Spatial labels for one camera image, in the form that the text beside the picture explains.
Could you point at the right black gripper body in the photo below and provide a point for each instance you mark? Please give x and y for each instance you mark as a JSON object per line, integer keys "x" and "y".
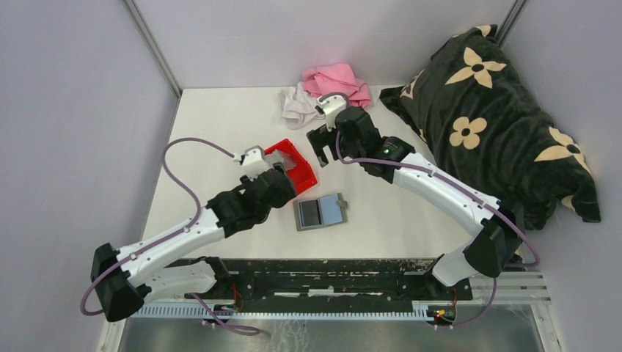
{"x": 321, "y": 137}

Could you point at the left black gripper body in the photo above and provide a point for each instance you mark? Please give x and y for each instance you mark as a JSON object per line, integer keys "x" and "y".
{"x": 289, "y": 193}

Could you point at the red plastic bin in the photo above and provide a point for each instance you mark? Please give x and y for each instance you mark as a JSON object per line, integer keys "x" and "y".
{"x": 297, "y": 168}

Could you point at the dark credit card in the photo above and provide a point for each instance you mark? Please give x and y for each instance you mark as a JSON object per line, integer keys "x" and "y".
{"x": 309, "y": 213}

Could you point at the grey card holder wallet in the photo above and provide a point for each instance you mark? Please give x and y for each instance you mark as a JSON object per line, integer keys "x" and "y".
{"x": 334, "y": 210}

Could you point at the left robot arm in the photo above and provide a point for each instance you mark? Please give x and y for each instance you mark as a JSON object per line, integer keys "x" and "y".
{"x": 126, "y": 279}

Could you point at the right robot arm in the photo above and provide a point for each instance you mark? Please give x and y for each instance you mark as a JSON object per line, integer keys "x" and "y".
{"x": 493, "y": 228}

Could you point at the stack of cards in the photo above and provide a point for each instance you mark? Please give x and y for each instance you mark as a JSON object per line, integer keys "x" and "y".
{"x": 281, "y": 158}

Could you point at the white cloth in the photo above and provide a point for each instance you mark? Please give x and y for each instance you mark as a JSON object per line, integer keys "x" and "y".
{"x": 297, "y": 107}

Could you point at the pink cloth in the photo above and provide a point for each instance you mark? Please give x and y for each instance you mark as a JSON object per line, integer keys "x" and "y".
{"x": 322, "y": 80}

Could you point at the black floral pillow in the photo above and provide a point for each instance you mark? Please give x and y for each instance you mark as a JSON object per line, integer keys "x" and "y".
{"x": 482, "y": 126}

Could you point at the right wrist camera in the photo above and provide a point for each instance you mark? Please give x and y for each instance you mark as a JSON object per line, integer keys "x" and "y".
{"x": 330, "y": 106}

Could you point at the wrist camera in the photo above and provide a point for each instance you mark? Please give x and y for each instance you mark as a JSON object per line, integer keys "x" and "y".
{"x": 330, "y": 106}
{"x": 253, "y": 162}

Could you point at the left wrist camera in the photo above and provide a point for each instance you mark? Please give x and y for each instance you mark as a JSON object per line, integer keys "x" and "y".
{"x": 253, "y": 162}

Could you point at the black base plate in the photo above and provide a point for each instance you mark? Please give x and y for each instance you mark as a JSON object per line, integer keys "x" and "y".
{"x": 333, "y": 286}

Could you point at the aluminium rail frame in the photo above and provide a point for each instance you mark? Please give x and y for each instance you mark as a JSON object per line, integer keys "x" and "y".
{"x": 506, "y": 314}

